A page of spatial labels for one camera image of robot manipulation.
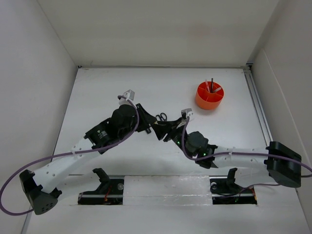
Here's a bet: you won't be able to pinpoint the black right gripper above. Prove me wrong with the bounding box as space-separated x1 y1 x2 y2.
152 117 193 158

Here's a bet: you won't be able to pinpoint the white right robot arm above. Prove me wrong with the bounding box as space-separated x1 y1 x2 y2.
152 118 302 192

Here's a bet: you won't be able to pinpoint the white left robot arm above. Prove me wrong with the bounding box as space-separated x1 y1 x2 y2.
19 104 156 215

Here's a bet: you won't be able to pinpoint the orange round desk organizer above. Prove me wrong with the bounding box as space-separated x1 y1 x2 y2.
195 82 224 110

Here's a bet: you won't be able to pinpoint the black handled scissors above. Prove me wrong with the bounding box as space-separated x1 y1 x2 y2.
156 112 167 121

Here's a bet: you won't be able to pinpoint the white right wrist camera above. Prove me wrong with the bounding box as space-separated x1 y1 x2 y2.
181 108 195 121

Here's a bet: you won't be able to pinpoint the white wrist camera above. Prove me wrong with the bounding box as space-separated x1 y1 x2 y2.
181 108 195 121
118 89 135 101

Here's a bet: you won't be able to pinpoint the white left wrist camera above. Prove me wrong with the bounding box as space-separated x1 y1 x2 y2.
118 89 135 101

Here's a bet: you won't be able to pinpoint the aluminium rail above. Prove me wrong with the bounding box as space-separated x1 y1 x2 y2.
243 63 273 144

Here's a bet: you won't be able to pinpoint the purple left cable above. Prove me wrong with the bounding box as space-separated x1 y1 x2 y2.
0 95 140 216

